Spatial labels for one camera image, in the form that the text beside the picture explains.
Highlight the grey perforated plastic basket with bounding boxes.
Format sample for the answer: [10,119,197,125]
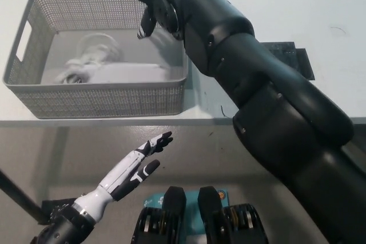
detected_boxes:
[2,0,191,119]

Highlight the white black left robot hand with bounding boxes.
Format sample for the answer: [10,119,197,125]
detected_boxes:
[73,131,174,223]

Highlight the white power strip with cord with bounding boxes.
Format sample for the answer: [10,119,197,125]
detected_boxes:
[54,34,172,85]

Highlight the black metal table leg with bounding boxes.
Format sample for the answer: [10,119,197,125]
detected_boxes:
[0,168,48,223]

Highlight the black tape patch on table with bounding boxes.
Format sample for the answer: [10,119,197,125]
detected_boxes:
[261,41,317,81]

